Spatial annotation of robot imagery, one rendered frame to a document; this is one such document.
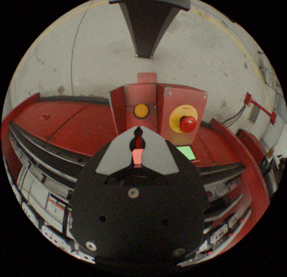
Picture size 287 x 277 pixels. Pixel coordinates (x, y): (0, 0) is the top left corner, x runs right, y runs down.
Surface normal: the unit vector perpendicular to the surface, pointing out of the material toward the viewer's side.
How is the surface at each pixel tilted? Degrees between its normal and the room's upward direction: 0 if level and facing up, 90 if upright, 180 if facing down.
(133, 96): 0
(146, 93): 0
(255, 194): 90
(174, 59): 0
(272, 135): 90
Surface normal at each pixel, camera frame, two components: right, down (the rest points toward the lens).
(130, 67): 0.03, 0.60
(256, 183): -0.97, -0.17
